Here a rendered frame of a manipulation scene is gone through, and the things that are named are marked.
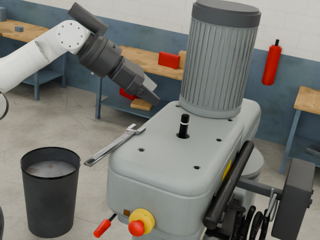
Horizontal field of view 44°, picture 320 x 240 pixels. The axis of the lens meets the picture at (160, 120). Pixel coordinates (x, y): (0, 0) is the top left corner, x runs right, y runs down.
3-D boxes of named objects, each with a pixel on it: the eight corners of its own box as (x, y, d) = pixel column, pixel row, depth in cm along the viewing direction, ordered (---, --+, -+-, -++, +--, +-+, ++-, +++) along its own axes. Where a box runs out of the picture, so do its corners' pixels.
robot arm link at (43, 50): (90, 39, 93) (40, 70, 92) (87, 38, 101) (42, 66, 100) (74, 14, 91) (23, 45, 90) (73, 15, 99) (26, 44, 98)
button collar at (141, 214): (150, 238, 93) (153, 217, 91) (127, 229, 95) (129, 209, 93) (153, 233, 95) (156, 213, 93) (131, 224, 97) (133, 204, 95)
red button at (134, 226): (141, 241, 91) (143, 227, 89) (125, 235, 92) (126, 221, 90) (147, 232, 94) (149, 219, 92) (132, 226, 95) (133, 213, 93)
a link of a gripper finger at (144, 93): (154, 107, 99) (134, 93, 97) (162, 97, 98) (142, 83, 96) (154, 109, 98) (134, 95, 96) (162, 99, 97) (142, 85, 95)
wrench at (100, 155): (94, 169, 88) (94, 165, 88) (79, 163, 90) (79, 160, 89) (145, 130, 109) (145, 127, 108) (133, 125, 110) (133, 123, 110)
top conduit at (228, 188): (215, 232, 92) (217, 220, 90) (198, 225, 93) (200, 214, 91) (253, 151, 130) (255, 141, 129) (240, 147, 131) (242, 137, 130)
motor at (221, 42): (232, 125, 118) (255, 15, 104) (169, 108, 124) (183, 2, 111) (245, 104, 135) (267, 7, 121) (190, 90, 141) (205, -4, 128)
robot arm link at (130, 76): (125, 88, 108) (88, 62, 104) (146, 60, 105) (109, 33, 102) (125, 106, 97) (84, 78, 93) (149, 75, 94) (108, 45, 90)
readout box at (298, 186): (298, 246, 129) (315, 193, 120) (269, 236, 132) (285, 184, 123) (303, 213, 146) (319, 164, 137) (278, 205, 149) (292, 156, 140)
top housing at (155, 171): (193, 248, 92) (204, 191, 85) (95, 210, 100) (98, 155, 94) (238, 160, 132) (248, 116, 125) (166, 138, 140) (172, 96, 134)
